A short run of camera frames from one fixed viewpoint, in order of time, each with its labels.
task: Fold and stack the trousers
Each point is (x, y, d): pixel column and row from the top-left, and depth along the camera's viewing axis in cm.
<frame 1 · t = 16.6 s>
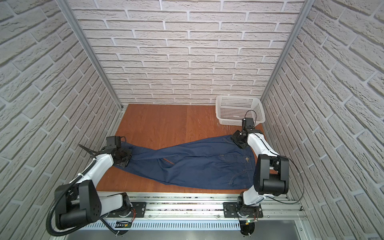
left hand: (131, 152, 88), fingers closed
right hand: (233, 138, 92), fingers open
blue denim trousers: (220, 163, 89), point 3 cm above the table
white plastic laundry basket: (232, 110, 116), point 4 cm above the table

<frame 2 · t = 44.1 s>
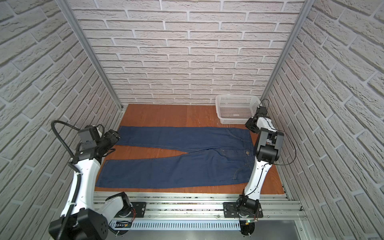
left hand: (113, 134, 77), fingers open
right hand: (249, 124, 105), fingers open
blue denim trousers: (213, 156, 93), point 2 cm above the table
the other named things where they were.

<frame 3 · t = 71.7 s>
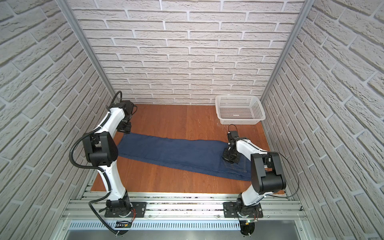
left hand: (117, 129, 89), fingers open
right hand: (226, 159, 91), fingers closed
blue denim trousers: (200, 155, 97), on the table
the other named things where they were.

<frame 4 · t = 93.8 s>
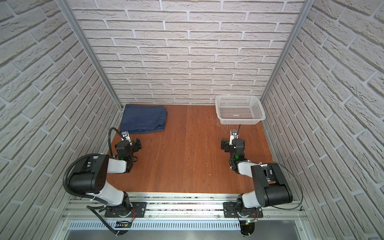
left hand: (128, 138, 93), fingers open
right hand: (231, 137, 93), fingers open
blue denim trousers: (138, 118, 112), point 2 cm above the table
the other named things where they were.

